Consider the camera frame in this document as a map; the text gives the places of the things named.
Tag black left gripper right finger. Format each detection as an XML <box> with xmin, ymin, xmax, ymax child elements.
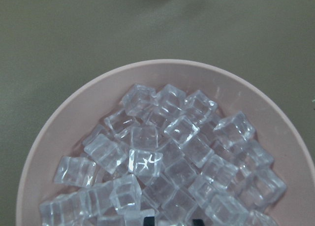
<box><xmin>192</xmin><ymin>219</ymin><xmax>203</xmax><ymax>226</ymax></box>

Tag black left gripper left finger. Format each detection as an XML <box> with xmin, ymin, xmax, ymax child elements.
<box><xmin>143</xmin><ymin>216</ymin><xmax>155</xmax><ymax>226</ymax></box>

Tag pink bowl of ice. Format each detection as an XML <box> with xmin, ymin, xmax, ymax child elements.
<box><xmin>16</xmin><ymin>59</ymin><xmax>315</xmax><ymax>226</ymax></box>

